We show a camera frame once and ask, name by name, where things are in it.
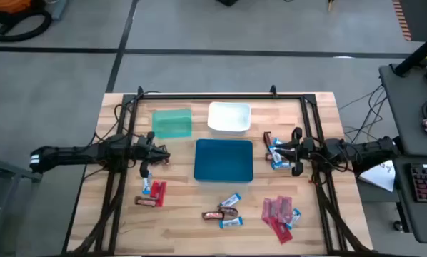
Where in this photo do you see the blue plastic bin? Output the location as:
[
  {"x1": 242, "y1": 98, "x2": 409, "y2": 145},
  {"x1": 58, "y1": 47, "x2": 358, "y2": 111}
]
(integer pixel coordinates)
[{"x1": 193, "y1": 138, "x2": 254, "y2": 183}]

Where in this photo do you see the hazard-striped floor mat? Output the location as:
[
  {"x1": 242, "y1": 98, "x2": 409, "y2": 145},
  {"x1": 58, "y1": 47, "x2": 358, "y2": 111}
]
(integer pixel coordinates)
[{"x1": 391, "y1": 0, "x2": 427, "y2": 42}]

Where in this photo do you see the black vacuum hose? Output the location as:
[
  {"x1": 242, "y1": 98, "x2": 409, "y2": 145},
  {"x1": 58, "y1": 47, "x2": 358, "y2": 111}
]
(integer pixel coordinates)
[{"x1": 0, "y1": 9, "x2": 53, "y2": 43}]

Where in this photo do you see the orange vacuum cleaner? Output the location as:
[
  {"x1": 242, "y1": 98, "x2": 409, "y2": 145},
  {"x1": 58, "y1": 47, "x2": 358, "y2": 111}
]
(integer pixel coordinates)
[{"x1": 0, "y1": 0, "x2": 34, "y2": 15}]

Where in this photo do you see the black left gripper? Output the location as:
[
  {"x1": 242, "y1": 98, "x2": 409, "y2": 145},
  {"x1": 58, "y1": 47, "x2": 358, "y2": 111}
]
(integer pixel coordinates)
[{"x1": 131, "y1": 131, "x2": 171, "y2": 178}]

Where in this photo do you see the grey desk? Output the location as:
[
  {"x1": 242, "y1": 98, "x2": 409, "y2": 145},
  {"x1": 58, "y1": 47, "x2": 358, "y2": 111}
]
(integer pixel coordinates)
[{"x1": 378, "y1": 63, "x2": 427, "y2": 244}]

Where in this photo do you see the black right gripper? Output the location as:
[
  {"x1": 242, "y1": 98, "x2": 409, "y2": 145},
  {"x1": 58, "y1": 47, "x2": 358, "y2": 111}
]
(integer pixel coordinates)
[{"x1": 276, "y1": 126, "x2": 316, "y2": 178}]

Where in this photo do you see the white plastic bin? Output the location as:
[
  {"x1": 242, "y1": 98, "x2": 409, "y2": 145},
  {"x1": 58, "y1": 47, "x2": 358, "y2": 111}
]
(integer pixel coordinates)
[{"x1": 207, "y1": 101, "x2": 252, "y2": 133}]

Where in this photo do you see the green translucent plastic bin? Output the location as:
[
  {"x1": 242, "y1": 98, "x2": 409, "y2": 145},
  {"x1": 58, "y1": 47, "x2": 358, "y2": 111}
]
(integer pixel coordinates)
[{"x1": 151, "y1": 108, "x2": 193, "y2": 140}]

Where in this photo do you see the black backlit keyboard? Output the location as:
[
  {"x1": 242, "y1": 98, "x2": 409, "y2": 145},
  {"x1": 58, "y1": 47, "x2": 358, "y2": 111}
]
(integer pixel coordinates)
[{"x1": 409, "y1": 163, "x2": 427, "y2": 204}]

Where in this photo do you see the grey side table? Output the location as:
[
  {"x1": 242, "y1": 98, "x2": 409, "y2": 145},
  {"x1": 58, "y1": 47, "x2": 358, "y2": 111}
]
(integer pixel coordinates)
[{"x1": 0, "y1": 142, "x2": 44, "y2": 257}]

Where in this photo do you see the white paper sheet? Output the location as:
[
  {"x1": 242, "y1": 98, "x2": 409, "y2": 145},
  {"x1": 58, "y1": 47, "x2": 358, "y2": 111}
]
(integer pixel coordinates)
[{"x1": 358, "y1": 159, "x2": 396, "y2": 193}]

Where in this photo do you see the black monitor pole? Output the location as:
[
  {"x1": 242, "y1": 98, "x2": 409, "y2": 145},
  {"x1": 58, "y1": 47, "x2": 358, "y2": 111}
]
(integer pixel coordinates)
[{"x1": 393, "y1": 30, "x2": 427, "y2": 78}]

